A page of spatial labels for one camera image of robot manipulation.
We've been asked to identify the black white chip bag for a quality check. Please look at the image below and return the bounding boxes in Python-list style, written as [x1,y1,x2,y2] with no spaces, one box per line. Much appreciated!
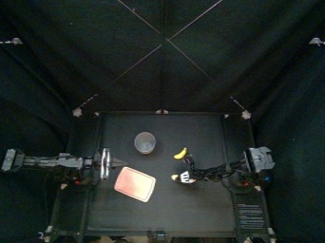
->
[170,170,198,185]

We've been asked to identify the pink rectangular plate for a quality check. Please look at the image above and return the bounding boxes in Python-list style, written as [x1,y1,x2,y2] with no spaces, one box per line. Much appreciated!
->
[112,166,158,203]

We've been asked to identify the yellow toy banana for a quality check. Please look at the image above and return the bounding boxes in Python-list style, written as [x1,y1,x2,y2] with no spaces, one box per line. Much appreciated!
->
[173,147,189,160]

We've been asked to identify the clear plastic cup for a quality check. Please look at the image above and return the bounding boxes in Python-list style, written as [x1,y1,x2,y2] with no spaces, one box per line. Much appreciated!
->
[134,131,158,156]

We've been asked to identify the white text label sticker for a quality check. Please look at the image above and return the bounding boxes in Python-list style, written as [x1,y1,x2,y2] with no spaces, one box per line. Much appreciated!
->
[238,203,266,230]

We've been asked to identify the black table edge clamp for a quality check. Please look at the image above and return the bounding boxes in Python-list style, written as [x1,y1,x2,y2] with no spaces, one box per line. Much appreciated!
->
[146,231,170,241]

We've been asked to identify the thin diagonal brace wire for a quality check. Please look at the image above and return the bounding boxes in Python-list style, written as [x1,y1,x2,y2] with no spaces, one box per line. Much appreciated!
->
[78,0,223,110]
[117,0,246,112]

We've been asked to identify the metal frame bracket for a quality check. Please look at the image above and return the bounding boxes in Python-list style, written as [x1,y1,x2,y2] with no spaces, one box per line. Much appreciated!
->
[0,37,24,47]
[309,37,325,47]

